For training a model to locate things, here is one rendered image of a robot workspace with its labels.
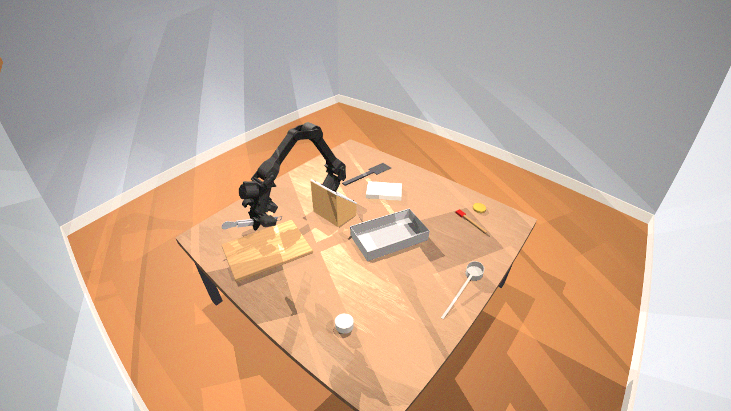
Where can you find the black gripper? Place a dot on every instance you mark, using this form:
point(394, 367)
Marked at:
point(257, 213)

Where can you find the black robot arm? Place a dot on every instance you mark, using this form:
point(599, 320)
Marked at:
point(269, 169)

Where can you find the white short cylinder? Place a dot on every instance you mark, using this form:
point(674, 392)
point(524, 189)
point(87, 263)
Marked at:
point(344, 323)

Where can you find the white rectangular block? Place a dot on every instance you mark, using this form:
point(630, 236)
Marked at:
point(384, 190)

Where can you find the grey saucepan with long handle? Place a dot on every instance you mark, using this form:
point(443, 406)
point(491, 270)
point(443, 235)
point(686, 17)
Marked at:
point(474, 272)

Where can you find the grey spatula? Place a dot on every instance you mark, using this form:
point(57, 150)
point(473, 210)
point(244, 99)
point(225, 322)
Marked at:
point(375, 169)

